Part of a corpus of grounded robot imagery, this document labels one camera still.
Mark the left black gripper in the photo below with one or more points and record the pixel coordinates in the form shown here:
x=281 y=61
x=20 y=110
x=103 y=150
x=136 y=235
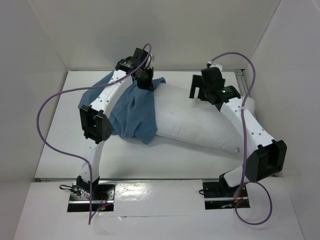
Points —
x=148 y=85

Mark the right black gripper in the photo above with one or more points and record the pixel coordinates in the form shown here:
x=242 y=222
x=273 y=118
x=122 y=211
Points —
x=200 y=88

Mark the white pillow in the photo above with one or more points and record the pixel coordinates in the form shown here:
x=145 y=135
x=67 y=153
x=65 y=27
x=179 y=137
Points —
x=193 y=121

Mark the blue pillowcase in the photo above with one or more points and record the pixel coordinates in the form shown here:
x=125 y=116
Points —
x=132 y=116

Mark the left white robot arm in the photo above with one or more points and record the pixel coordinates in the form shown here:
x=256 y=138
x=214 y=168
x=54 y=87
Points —
x=125 y=72

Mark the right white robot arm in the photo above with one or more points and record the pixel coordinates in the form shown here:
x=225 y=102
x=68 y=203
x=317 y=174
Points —
x=264 y=156

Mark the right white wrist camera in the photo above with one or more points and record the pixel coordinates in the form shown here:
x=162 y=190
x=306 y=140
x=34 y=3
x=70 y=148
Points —
x=211 y=64

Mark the aluminium rail frame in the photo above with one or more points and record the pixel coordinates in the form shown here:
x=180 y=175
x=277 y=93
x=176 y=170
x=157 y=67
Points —
x=243 y=80

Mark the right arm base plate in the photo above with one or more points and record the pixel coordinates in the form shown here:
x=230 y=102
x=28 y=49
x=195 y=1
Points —
x=216 y=199

